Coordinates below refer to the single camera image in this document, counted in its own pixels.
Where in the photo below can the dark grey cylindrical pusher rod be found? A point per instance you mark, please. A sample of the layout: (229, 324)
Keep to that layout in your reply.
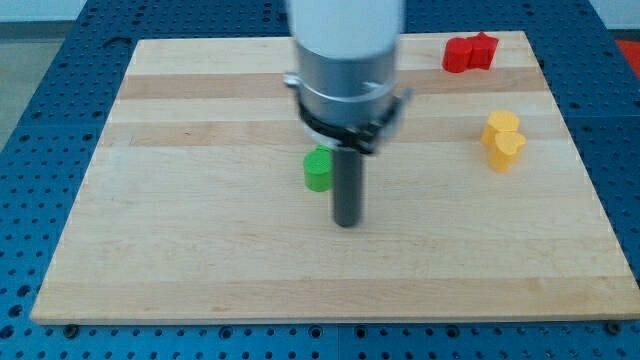
(347, 186)

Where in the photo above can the green circle block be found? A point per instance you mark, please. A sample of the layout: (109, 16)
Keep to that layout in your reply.
(317, 170)

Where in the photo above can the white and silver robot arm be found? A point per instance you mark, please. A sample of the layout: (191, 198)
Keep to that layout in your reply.
(345, 85)

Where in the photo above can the red star block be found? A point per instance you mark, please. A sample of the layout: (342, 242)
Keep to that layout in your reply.
(483, 48)

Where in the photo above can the wooden board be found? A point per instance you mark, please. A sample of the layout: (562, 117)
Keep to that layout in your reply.
(193, 209)

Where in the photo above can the yellow heart block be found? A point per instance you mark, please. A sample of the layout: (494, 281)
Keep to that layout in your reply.
(505, 150)

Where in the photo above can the yellow pentagon block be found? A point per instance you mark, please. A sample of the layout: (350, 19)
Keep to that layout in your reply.
(499, 121)

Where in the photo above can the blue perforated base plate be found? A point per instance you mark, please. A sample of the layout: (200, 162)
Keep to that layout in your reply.
(45, 158)

